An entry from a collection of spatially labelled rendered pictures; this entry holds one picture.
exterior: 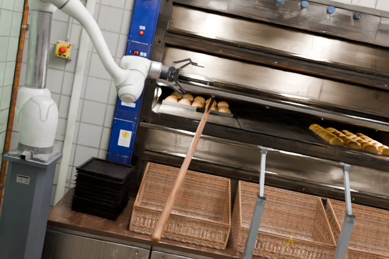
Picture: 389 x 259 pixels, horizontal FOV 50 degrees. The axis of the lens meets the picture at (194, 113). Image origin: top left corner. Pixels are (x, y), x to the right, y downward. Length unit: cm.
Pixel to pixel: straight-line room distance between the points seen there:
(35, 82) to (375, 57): 203
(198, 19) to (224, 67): 35
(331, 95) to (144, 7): 131
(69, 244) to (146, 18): 140
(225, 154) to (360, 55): 107
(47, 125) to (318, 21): 175
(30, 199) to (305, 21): 189
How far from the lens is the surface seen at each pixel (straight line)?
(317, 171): 292
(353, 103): 288
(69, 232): 247
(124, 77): 202
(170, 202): 166
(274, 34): 275
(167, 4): 272
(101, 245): 246
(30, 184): 207
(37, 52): 217
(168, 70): 215
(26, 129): 202
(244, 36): 270
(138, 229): 244
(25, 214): 212
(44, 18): 217
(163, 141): 277
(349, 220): 241
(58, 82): 285
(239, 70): 272
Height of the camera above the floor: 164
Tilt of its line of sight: 9 degrees down
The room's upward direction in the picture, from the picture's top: 12 degrees clockwise
